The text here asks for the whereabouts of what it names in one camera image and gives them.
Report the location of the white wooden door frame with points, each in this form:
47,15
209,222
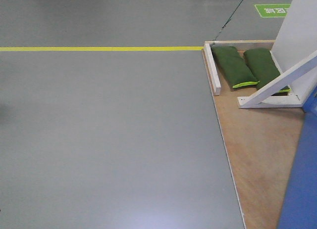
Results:
295,51

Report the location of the wooden platform base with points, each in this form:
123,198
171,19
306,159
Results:
261,145

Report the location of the green floor sign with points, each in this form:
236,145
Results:
272,10

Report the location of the green sandbag near corner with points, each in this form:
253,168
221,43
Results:
235,70

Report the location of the blue door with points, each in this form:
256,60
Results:
299,209

